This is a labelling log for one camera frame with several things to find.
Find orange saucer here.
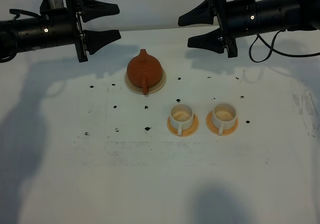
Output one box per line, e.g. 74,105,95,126
206,112,239,136
167,115,199,137

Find white teacup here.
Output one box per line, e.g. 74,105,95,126
169,103,195,136
211,102,238,135

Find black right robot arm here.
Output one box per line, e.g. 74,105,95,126
178,0,320,58

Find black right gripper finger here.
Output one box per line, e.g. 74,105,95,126
187,28,225,54
178,0,217,26

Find right orange saucer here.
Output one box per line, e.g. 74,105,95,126
206,112,239,136

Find left orange saucer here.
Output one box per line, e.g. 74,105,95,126
167,115,199,137

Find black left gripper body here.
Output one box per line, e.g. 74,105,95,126
65,0,88,63

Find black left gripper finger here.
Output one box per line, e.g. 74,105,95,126
83,30,121,55
80,0,120,23

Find left white teacup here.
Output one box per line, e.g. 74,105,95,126
169,103,195,136

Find brown clay teapot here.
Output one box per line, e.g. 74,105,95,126
126,49,163,95

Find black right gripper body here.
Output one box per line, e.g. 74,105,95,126
213,0,257,58

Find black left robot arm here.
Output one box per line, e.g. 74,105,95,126
0,0,121,63

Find cream round teapot coaster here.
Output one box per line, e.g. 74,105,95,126
124,69,167,95

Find right white teacup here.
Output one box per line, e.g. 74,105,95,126
211,102,238,135

